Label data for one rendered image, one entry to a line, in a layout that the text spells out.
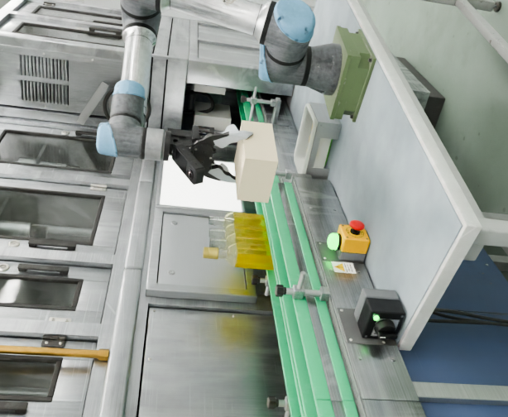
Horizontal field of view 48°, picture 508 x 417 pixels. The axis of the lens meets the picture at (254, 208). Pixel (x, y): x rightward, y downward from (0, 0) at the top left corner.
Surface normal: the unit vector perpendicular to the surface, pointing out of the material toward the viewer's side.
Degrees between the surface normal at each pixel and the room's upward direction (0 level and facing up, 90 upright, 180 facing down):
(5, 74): 90
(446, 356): 90
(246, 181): 90
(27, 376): 90
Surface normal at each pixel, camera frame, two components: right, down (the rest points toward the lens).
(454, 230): -0.98, -0.09
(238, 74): 0.09, 0.53
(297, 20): 0.29, -0.36
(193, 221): 0.16, -0.84
